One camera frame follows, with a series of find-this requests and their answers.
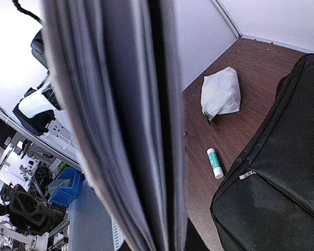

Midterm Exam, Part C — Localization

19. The dog picture book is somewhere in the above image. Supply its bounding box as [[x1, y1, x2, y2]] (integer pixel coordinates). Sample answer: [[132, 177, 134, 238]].
[[42, 1, 187, 250]]

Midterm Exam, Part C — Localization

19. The black student backpack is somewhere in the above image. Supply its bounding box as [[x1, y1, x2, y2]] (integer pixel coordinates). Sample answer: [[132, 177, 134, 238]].
[[210, 54, 314, 250]]

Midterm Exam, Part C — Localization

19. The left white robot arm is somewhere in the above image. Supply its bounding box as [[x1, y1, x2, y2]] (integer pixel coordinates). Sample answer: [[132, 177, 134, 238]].
[[12, 1, 62, 136]]

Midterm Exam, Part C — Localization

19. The grey white pouch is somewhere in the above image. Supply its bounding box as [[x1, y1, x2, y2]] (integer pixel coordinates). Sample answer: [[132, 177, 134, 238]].
[[200, 67, 241, 123]]

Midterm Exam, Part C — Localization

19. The green white glue stick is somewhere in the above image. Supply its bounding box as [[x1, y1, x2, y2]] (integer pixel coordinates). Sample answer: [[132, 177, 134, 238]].
[[206, 148, 224, 179]]

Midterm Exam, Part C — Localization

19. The blue plastic bin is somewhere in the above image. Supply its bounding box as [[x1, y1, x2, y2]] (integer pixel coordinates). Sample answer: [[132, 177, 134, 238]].
[[49, 167, 84, 207]]

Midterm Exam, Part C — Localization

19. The person in black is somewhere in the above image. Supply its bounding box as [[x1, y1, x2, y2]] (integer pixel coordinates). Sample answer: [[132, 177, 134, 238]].
[[0, 204, 29, 231]]

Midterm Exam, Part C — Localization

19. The left aluminium frame post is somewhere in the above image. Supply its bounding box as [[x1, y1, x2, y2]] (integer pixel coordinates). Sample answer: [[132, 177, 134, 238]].
[[211, 0, 243, 39]]

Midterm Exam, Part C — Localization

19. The front aluminium rail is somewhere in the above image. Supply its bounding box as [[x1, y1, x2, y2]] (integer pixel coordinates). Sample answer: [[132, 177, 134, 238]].
[[0, 94, 126, 251]]

